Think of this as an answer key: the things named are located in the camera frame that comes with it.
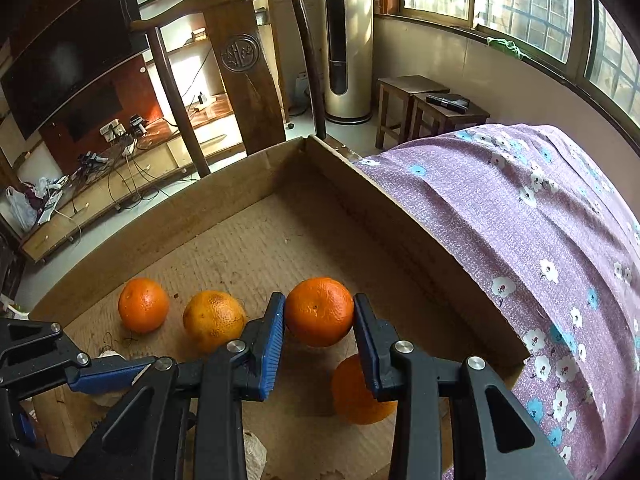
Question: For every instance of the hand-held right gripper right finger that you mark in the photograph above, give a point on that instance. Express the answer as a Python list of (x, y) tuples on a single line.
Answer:
[(374, 375)]

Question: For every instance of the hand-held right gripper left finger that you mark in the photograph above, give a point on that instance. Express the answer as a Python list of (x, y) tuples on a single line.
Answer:
[(272, 345)]

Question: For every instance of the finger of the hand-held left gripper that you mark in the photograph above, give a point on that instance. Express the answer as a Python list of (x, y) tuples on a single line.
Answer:
[(107, 375), (27, 427)]

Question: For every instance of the orange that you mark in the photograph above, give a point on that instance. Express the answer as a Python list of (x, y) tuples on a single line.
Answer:
[(144, 305), (360, 400), (319, 311), (214, 321)]

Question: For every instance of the cardboard box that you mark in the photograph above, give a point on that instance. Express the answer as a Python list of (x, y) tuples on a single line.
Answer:
[(280, 230)]

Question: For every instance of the wooden television cabinet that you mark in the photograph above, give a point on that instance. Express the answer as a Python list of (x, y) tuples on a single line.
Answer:
[(100, 210)]

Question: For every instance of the white plastic bag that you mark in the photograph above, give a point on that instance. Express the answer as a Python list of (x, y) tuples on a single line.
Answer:
[(21, 210)]

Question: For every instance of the purple floral tablecloth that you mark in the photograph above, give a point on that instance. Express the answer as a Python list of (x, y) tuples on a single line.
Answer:
[(500, 210)]

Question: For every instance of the white power strip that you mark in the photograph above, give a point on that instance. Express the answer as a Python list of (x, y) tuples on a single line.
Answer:
[(112, 129)]

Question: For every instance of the wooden chair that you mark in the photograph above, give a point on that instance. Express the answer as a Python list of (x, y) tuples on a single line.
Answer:
[(250, 90)]

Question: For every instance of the wooden stool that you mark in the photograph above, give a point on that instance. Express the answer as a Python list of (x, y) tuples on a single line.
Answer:
[(450, 117), (395, 85)]

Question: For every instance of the black remote control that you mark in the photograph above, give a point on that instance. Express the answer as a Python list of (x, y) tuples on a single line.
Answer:
[(447, 101)]

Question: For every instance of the black television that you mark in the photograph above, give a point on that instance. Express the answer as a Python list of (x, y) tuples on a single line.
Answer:
[(65, 65)]

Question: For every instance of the tower air conditioner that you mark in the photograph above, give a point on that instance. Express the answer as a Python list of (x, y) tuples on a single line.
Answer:
[(345, 35)]

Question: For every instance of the green cloth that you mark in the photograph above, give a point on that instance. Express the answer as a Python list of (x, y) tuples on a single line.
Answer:
[(505, 47)]

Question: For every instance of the window with metal grille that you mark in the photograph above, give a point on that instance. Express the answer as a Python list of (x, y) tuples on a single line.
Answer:
[(525, 0)]

